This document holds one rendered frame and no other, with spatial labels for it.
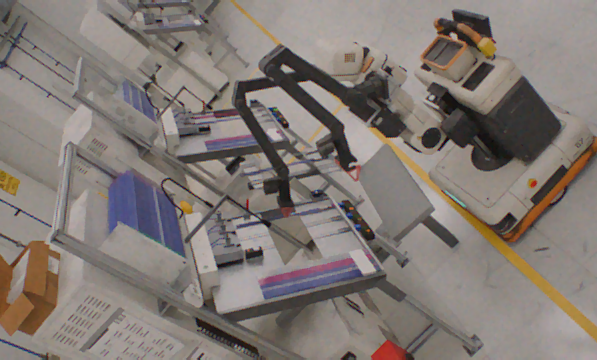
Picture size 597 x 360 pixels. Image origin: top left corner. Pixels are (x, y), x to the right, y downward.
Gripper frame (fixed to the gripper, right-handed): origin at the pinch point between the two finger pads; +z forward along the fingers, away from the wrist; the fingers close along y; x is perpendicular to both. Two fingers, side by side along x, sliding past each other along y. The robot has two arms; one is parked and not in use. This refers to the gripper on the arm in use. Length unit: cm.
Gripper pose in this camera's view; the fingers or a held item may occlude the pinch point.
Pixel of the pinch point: (286, 215)
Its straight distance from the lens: 279.0
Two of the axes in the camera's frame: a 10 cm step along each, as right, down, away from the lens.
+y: 2.9, 4.6, -8.4
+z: 0.5, 8.7, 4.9
